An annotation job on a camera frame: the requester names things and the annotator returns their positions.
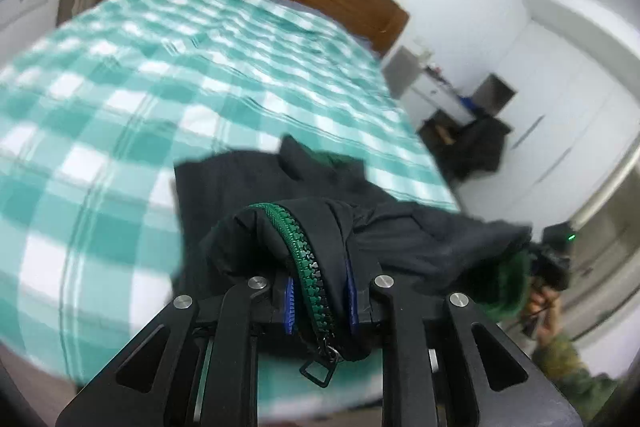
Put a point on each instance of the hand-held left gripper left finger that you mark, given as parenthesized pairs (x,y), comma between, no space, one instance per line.
(288,309)

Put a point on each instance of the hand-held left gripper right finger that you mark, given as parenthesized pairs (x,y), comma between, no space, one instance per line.
(353,307)

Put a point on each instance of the black puffer jacket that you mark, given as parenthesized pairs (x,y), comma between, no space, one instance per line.
(240,192)

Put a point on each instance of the person's right forearm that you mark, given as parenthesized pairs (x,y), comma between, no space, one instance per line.
(575,377)

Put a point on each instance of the black chair with clothes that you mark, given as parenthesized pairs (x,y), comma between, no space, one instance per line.
(480,147)

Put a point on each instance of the person's right hand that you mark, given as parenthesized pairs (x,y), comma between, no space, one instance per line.
(540,307)

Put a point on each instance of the white wardrobe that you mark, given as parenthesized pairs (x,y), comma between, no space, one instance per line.
(565,107)

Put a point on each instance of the dark wooden chair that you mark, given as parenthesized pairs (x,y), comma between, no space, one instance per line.
(440,137)

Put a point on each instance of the blue item on desk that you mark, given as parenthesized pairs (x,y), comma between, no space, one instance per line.
(467,103)

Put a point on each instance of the white desk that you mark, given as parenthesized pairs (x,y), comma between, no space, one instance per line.
(425,82)

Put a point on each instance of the green plaid bed blanket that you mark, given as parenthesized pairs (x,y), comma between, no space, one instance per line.
(150,57)

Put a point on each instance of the white window cabinet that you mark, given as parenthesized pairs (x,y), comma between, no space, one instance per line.
(25,4)

